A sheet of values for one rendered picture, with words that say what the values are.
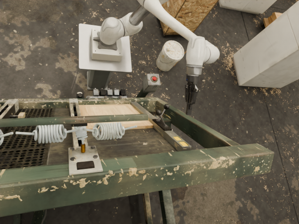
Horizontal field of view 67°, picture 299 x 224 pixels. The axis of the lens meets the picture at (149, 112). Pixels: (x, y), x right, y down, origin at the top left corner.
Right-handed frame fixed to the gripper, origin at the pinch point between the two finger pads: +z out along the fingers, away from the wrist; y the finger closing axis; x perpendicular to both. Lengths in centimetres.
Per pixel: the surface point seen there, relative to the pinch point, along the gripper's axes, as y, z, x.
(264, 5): 242, -126, -280
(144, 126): 12.4, 14.0, 23.3
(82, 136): -36, -2, 64
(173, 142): -16.2, 13.3, 17.0
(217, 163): -51, 7, 16
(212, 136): -16.7, 11.6, -7.0
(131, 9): 248, -91, -29
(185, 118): 15.4, 10.6, -7.1
